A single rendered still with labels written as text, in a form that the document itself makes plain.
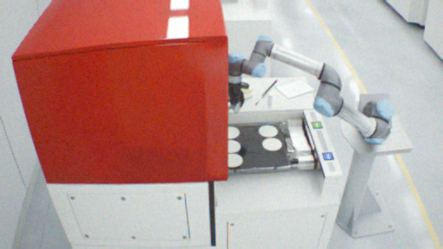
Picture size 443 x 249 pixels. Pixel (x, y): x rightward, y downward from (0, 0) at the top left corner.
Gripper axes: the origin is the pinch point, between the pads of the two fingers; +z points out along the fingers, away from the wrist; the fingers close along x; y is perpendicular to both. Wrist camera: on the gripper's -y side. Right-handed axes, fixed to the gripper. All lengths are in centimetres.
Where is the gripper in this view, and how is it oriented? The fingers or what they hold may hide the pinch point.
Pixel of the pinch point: (236, 111)
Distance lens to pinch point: 246.7
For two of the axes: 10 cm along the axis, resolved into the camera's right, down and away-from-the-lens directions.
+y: -5.7, 4.9, -6.6
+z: 0.0, 8.0, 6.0
